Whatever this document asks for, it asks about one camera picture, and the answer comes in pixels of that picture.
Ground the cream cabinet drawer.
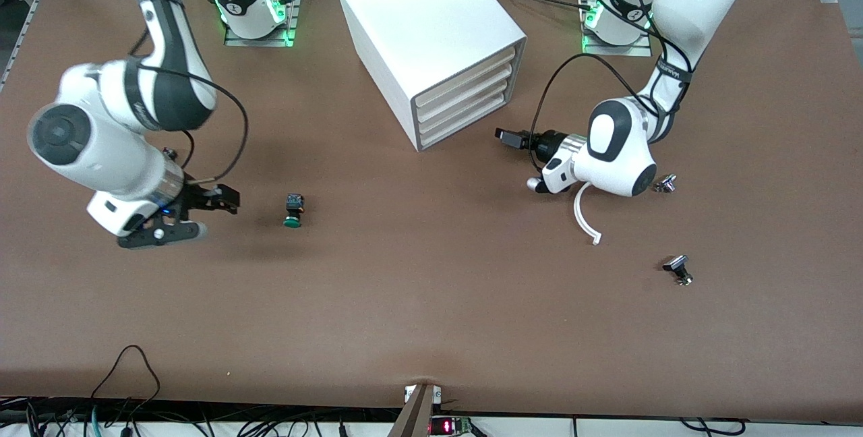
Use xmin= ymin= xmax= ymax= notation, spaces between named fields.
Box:
xmin=418 ymin=90 xmax=511 ymax=149
xmin=416 ymin=67 xmax=516 ymax=132
xmin=413 ymin=46 xmax=520 ymax=114

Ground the green push button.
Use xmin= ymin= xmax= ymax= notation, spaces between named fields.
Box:
xmin=283 ymin=193 xmax=306 ymax=229

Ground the white drawer cabinet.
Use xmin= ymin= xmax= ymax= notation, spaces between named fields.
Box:
xmin=334 ymin=0 xmax=527 ymax=152

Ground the white curved plastic piece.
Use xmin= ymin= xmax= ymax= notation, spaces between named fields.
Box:
xmin=574 ymin=182 xmax=602 ymax=246

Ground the red display device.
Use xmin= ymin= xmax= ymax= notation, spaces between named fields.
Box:
xmin=429 ymin=415 xmax=473 ymax=436

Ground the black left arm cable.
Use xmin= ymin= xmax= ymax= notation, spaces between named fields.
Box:
xmin=529 ymin=0 xmax=695 ymax=175

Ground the looped black cable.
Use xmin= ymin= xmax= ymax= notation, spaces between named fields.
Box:
xmin=90 ymin=345 xmax=162 ymax=417

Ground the black-headed selector switch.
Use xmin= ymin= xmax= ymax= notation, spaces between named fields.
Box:
xmin=662 ymin=254 xmax=694 ymax=287

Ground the tangled black cable bundle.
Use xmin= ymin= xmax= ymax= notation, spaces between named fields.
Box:
xmin=0 ymin=397 xmax=398 ymax=437

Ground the grey camera mount bar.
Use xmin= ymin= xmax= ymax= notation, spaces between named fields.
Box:
xmin=388 ymin=383 xmax=443 ymax=437

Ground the short black cable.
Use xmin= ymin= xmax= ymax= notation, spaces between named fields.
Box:
xmin=678 ymin=417 xmax=749 ymax=436

